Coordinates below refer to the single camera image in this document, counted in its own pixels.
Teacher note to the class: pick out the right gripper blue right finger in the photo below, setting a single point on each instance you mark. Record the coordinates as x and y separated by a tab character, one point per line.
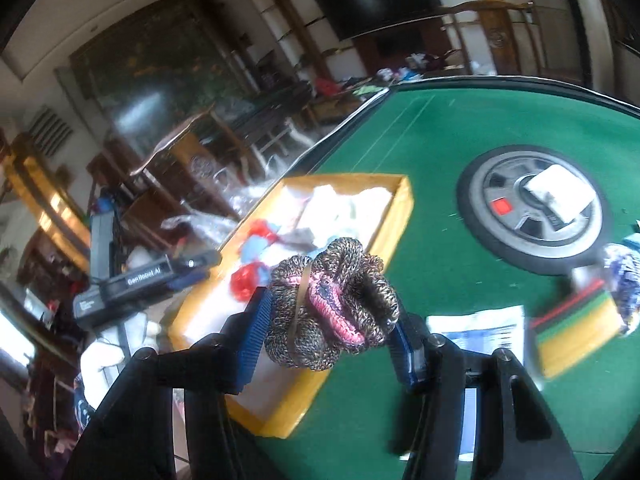
407	344

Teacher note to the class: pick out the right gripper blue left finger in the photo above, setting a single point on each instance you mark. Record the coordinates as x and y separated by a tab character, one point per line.
243	335

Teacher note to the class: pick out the brown pink knitted item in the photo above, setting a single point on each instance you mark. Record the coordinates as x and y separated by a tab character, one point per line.
337	302

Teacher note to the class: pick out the blue white patterned pouch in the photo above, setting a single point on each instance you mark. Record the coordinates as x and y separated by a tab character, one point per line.
620	271

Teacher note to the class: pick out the red plastic bag item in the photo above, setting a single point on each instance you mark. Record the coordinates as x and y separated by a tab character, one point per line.
253	272

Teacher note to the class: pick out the white paper sheet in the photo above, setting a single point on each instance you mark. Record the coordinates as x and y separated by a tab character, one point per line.
480	332

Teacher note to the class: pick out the yellow cardboard box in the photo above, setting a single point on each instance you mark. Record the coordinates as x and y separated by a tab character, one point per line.
324	242

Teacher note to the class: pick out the wooden chair near table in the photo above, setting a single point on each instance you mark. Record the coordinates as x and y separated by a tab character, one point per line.
226	185

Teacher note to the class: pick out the round table centre console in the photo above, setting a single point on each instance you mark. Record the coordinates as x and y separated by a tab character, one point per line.
510	222

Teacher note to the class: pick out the large framed painting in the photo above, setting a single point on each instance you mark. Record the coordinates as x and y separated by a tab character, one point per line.
155	68

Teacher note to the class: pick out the small white packet on console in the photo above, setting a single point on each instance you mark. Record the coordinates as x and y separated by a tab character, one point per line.
562	192

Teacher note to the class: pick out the wooden armchair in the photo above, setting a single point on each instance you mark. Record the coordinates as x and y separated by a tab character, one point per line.
508	30

